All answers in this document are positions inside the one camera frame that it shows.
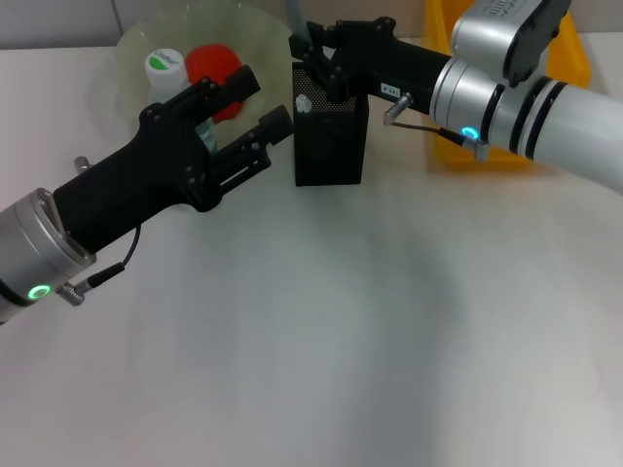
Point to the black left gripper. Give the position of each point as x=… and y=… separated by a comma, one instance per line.
x=146, y=180

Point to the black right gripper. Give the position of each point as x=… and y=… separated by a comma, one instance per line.
x=389, y=63

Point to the grey marker pen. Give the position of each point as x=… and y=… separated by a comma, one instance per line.
x=297, y=19

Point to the green utility knife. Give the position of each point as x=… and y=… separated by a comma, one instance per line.
x=303, y=103

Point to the red-orange round fruit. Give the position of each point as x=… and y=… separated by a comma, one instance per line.
x=214, y=63

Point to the clear green-label water bottle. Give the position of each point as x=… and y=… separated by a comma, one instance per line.
x=164, y=68

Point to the green glass fruit bowl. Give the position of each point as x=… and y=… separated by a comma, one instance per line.
x=263, y=44

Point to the black mesh pen holder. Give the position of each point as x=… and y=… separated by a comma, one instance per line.
x=331, y=146

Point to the silver right wrist stud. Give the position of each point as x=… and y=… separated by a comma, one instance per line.
x=399, y=108

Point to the silver wrist stud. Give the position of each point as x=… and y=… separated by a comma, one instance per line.
x=399, y=108
x=83, y=164

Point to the yellow plastic bin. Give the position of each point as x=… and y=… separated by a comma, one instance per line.
x=438, y=24

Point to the silver left wrist stud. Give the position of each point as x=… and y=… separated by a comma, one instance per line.
x=83, y=164

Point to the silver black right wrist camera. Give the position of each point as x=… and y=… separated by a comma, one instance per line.
x=511, y=39

